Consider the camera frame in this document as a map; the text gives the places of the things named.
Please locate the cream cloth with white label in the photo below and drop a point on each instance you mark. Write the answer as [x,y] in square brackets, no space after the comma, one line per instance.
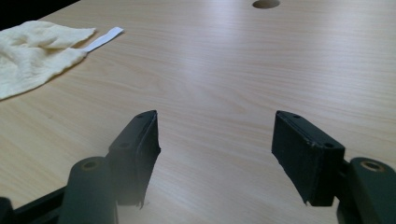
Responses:
[34,59]

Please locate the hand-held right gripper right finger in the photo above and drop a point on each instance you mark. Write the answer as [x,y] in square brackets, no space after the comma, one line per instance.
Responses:
[305,155]

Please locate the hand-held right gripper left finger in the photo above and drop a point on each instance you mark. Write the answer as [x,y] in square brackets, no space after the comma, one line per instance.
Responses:
[134,155]

